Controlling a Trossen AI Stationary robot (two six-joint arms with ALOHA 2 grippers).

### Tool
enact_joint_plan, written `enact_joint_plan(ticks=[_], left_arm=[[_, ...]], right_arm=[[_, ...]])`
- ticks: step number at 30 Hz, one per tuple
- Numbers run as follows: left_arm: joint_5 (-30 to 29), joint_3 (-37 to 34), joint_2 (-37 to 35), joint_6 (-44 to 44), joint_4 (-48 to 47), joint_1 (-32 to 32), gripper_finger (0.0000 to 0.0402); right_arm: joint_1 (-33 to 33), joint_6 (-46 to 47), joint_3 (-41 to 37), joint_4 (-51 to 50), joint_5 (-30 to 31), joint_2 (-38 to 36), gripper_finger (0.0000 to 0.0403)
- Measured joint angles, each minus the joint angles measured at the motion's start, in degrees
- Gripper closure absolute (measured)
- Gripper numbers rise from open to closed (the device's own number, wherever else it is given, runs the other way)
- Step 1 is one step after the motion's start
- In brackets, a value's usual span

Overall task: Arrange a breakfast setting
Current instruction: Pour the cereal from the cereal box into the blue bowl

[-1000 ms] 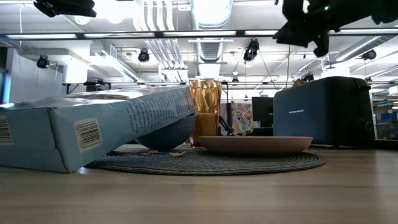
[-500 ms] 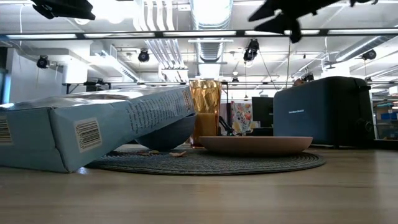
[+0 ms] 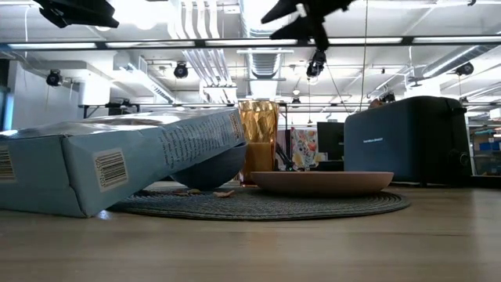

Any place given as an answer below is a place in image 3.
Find blue bowl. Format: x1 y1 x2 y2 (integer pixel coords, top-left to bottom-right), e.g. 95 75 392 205
170 143 248 192

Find pink plate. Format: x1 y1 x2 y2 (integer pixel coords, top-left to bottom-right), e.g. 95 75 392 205
250 171 395 197

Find thin hanging cable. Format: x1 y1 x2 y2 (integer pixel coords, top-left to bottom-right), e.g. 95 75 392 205
359 0 369 113

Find round grey woven placemat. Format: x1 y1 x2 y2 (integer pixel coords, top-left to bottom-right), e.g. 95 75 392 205
107 183 411 222

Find black toaster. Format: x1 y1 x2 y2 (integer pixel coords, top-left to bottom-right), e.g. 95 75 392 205
343 96 473 187

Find background storage shelf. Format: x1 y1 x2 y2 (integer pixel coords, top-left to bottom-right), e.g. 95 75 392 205
469 125 501 175

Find black background screen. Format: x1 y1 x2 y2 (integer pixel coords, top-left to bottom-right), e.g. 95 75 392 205
315 121 345 161

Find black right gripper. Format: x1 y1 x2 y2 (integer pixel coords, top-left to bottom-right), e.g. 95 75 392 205
261 0 353 52

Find floral patterned object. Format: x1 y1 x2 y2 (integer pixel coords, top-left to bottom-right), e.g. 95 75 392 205
290 127 328 172

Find light blue cereal box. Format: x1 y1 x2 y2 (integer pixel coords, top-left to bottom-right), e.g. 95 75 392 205
0 108 247 219

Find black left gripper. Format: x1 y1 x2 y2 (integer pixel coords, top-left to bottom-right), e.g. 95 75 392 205
33 0 121 29

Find amber faceted tumbler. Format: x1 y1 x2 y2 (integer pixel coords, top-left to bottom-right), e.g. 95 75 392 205
237 99 281 187

